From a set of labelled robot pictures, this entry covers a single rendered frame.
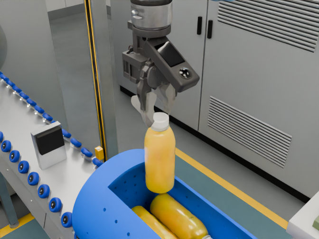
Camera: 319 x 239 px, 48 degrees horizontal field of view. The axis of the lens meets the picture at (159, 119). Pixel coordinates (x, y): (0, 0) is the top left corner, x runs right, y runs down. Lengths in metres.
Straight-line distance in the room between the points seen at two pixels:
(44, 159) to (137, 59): 0.72
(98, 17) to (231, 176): 1.66
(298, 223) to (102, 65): 0.92
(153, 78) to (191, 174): 1.98
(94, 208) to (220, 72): 1.79
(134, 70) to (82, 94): 2.89
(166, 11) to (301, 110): 1.66
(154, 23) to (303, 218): 0.55
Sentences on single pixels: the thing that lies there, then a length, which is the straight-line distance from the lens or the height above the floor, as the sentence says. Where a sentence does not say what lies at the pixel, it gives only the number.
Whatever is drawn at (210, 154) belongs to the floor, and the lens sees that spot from 2.81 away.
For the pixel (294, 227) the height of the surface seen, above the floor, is 1.14.
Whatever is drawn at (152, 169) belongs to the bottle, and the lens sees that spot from 0.81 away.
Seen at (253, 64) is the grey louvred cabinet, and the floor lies 0.82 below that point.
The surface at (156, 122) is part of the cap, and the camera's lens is 0.74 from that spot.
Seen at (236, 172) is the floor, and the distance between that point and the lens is 2.69.
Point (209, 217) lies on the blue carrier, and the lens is 0.95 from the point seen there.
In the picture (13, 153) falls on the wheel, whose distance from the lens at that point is 1.38.
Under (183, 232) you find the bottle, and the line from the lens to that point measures 0.93.
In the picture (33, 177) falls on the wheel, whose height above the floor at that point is 0.98.
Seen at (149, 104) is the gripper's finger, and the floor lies 1.42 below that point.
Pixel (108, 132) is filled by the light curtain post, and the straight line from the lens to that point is 1.62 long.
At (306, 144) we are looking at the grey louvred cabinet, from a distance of 2.31.
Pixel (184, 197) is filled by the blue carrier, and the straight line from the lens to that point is 0.99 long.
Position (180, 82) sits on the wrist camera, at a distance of 0.63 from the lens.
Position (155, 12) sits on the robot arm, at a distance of 0.64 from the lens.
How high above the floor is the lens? 1.80
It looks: 35 degrees down
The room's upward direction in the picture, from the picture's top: straight up
